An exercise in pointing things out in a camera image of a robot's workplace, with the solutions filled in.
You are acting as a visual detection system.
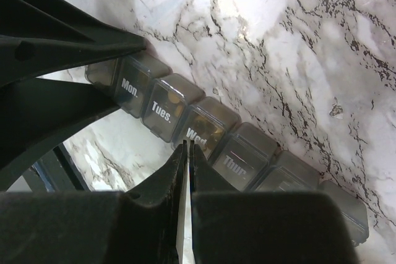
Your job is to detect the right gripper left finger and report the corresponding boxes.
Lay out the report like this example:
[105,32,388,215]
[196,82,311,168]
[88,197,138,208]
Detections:
[1,143,187,263]

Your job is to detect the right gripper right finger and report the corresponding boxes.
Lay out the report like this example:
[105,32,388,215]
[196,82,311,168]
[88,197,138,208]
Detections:
[189,143,358,263]

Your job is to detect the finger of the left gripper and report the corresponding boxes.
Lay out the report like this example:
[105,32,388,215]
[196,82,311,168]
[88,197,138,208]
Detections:
[1,79,119,191]
[1,0,145,87]

